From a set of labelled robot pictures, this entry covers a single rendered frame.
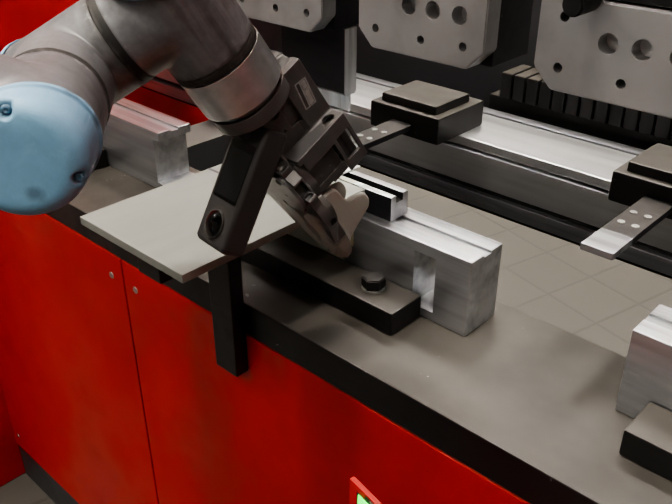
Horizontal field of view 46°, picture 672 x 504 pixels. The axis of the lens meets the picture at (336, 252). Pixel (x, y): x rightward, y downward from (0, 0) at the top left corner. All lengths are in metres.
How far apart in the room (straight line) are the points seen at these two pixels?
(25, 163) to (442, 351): 0.52
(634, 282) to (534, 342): 1.94
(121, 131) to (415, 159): 0.46
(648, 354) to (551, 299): 1.87
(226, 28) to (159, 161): 0.63
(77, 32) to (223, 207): 0.19
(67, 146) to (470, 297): 0.51
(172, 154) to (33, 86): 0.76
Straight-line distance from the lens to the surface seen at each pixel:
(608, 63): 0.68
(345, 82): 0.90
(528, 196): 1.08
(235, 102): 0.63
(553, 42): 0.70
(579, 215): 1.06
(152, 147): 1.21
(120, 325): 1.24
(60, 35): 0.60
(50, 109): 0.47
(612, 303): 2.67
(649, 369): 0.78
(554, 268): 2.81
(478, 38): 0.73
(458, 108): 1.11
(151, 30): 0.59
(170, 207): 0.89
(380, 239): 0.90
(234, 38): 0.61
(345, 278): 0.92
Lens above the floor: 1.38
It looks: 30 degrees down
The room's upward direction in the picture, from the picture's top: straight up
